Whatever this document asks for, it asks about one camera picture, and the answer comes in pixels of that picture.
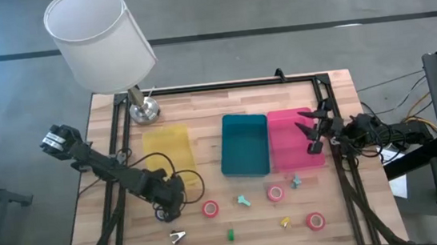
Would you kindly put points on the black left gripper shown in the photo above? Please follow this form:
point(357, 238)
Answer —
point(169, 191)

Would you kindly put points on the blue plastic bin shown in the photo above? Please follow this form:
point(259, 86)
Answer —
point(244, 144)

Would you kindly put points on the black aluminium table frame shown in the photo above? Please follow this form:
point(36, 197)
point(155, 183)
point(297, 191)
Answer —
point(219, 86)

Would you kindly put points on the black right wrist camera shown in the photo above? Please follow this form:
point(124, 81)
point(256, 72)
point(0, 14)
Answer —
point(315, 147)

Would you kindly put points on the yellow plastic bin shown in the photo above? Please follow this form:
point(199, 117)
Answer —
point(164, 144)

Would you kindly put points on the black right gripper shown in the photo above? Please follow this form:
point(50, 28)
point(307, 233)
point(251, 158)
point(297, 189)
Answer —
point(329, 124)

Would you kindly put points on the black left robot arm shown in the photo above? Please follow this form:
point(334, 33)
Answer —
point(102, 166)

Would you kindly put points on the red tape roll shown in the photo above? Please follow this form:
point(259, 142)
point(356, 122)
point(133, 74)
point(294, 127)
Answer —
point(204, 210)
point(309, 222)
point(269, 194)

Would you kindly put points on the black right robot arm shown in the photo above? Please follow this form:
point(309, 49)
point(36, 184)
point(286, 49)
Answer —
point(384, 130)

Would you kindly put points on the black camera clamp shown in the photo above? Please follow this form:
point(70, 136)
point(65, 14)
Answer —
point(279, 74)

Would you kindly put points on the teal staple remover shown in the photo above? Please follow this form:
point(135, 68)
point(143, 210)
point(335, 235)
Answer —
point(295, 181)
point(243, 200)

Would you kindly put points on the silver lamp base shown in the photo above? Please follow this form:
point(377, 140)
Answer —
point(145, 110)

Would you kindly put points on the pink plastic bin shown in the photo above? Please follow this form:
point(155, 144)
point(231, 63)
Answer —
point(285, 148)

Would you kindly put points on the yellow mini stapler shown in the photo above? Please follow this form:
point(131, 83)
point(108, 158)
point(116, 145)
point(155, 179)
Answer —
point(285, 222)

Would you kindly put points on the green mini stapler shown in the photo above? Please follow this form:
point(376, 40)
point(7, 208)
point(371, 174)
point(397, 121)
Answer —
point(231, 235)

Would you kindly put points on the white paper sheet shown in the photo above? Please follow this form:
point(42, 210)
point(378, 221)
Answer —
point(399, 186)

